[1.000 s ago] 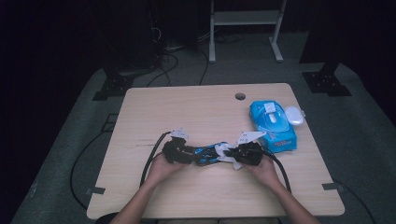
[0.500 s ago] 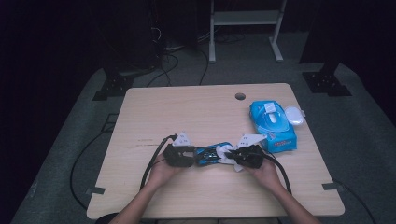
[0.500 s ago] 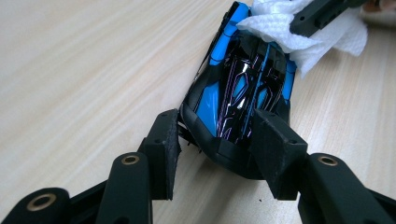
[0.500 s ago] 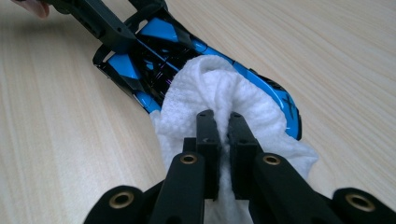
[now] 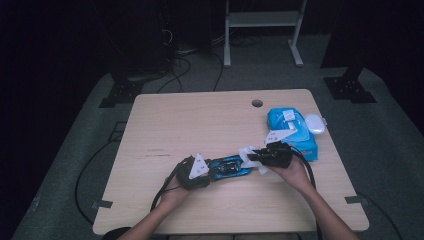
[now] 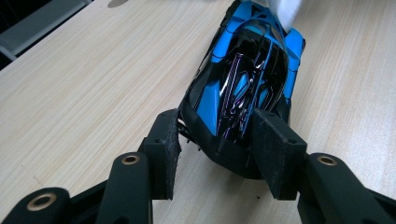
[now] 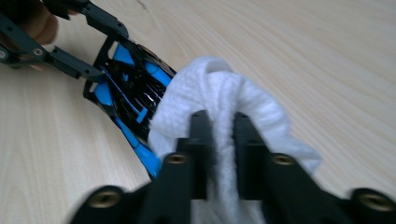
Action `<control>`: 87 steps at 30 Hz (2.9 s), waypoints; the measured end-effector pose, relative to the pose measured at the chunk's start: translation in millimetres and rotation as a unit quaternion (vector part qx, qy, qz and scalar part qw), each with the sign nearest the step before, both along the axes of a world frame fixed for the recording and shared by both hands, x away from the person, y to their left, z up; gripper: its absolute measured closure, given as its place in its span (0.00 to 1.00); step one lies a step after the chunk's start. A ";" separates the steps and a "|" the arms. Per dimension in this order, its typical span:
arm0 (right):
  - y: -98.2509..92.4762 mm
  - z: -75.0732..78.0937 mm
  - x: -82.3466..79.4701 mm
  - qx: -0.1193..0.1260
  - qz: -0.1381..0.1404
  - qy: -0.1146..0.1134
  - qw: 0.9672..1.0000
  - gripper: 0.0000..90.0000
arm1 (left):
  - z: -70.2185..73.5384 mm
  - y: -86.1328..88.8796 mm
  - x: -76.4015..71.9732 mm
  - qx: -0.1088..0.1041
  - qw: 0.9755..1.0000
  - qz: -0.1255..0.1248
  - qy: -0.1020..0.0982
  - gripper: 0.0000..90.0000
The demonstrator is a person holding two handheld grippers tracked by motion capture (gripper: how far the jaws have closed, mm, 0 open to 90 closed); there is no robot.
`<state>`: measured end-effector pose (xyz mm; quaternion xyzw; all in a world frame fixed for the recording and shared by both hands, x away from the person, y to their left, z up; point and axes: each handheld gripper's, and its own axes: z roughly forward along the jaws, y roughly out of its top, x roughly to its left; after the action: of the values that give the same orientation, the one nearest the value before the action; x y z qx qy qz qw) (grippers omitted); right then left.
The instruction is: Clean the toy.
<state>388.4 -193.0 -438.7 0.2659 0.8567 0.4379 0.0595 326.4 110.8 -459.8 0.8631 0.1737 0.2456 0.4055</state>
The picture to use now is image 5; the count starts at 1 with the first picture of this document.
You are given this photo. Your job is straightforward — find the black wire frame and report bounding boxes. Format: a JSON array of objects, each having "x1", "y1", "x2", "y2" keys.
[{"x1": 108, "y1": 121, "x2": 128, "y2": 143}]

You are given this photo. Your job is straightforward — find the black stand base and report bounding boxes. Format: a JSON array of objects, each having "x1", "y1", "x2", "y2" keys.
[
  {"x1": 323, "y1": 64, "x2": 378, "y2": 104},
  {"x1": 98, "y1": 78, "x2": 145, "y2": 109}
]

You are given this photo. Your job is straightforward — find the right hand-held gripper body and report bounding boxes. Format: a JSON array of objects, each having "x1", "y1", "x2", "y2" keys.
[{"x1": 261, "y1": 128, "x2": 298, "y2": 169}]

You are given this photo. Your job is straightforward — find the white round plastic lid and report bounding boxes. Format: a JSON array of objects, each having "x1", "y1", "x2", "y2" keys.
[{"x1": 304, "y1": 113, "x2": 328, "y2": 135}]

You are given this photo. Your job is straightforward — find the dark round seat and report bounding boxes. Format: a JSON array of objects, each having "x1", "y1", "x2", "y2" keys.
[{"x1": 101, "y1": 227, "x2": 132, "y2": 240}]

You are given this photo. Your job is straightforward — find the long black floor cable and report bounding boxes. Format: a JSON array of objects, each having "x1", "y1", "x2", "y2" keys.
[{"x1": 74, "y1": 139, "x2": 124, "y2": 226}]

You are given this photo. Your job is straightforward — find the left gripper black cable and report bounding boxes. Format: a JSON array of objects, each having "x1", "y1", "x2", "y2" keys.
[{"x1": 150, "y1": 158, "x2": 188, "y2": 212}]

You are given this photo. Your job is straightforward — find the blue wet wipes pack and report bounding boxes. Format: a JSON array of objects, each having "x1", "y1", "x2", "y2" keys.
[{"x1": 266, "y1": 107, "x2": 319, "y2": 162}]

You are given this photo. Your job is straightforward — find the person's right hand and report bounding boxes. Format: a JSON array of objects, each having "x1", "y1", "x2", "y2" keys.
[{"x1": 266, "y1": 156, "x2": 316, "y2": 198}]

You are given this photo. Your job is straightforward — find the white wet wipe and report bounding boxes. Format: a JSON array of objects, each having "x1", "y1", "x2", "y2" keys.
[{"x1": 238, "y1": 144, "x2": 269, "y2": 176}]

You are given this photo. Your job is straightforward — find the blue toy car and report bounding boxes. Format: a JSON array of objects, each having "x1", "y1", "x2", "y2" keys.
[{"x1": 208, "y1": 154, "x2": 253, "y2": 182}]

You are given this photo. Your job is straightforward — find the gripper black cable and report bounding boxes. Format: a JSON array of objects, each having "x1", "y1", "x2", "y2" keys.
[
  {"x1": 150, "y1": 158, "x2": 188, "y2": 212},
  {"x1": 289, "y1": 146, "x2": 404, "y2": 240}
]

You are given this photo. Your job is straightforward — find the person's left hand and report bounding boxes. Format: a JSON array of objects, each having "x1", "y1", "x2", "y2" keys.
[{"x1": 159, "y1": 176, "x2": 191, "y2": 214}]

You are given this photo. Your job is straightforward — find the black floor cable loop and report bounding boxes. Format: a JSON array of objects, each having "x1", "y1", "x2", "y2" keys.
[{"x1": 156, "y1": 56, "x2": 193, "y2": 94}]

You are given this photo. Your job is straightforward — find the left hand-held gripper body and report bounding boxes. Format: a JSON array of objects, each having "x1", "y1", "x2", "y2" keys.
[{"x1": 175, "y1": 153, "x2": 212, "y2": 191}]

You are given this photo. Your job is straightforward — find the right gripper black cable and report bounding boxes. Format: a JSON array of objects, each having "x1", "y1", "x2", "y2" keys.
[{"x1": 289, "y1": 146, "x2": 404, "y2": 240}]

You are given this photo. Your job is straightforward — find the white metal stand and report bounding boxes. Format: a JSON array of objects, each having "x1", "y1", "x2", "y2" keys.
[{"x1": 223, "y1": 0, "x2": 308, "y2": 69}]

